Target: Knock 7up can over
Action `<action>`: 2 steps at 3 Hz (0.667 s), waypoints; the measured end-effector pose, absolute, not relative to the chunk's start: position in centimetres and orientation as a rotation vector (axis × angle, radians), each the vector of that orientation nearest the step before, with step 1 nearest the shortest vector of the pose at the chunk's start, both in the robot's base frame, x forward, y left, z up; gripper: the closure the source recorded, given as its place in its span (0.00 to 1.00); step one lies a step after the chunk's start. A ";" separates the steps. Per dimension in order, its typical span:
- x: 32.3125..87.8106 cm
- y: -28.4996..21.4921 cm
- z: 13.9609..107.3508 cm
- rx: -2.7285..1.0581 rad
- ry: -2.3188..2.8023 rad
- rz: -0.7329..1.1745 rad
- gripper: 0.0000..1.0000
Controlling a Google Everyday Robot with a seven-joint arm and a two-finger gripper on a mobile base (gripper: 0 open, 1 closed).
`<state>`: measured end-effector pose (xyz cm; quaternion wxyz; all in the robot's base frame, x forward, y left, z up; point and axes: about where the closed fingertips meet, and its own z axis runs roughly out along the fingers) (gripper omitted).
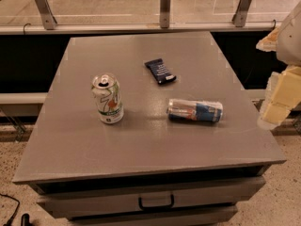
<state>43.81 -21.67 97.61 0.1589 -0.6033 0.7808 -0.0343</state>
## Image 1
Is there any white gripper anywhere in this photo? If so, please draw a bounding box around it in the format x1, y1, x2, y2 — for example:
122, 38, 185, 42
256, 1, 301, 130

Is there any white green 7up can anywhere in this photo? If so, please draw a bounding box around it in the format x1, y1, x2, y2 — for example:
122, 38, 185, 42
91, 73, 124, 124

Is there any blue silver Red Bull can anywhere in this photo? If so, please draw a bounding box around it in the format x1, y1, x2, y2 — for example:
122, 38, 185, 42
166, 99, 223, 122

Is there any dark blue snack bar wrapper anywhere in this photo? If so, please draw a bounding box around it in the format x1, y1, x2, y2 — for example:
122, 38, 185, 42
145, 58, 177, 85

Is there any grey drawer cabinet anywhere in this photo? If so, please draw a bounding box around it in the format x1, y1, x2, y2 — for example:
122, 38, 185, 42
14, 32, 284, 226

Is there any black plug on floor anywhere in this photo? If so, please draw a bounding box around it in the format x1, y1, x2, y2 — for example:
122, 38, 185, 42
21, 214, 31, 226

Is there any right metal railing bracket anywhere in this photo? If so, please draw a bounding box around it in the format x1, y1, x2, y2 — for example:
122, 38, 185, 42
232, 0, 252, 27

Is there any metal railing bracket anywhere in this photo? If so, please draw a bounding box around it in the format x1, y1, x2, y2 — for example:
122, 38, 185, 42
35, 0, 57, 30
159, 0, 171, 28
232, 0, 252, 27

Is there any middle metal railing bracket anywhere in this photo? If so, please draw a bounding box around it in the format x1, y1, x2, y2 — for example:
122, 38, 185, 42
159, 0, 171, 28

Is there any black drawer handle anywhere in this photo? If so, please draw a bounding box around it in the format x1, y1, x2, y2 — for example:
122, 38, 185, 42
138, 194, 175, 211

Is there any left metal railing bracket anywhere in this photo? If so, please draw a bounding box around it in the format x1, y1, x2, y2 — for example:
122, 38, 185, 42
35, 0, 57, 30

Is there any black cable on floor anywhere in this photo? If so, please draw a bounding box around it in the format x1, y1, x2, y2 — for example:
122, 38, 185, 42
0, 193, 21, 226

